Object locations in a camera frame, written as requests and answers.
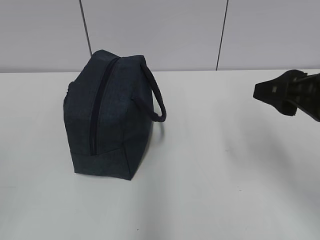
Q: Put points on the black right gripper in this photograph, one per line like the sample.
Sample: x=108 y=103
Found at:
x=302 y=91

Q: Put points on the dark blue lunch bag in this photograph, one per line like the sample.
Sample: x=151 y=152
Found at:
x=108 y=112

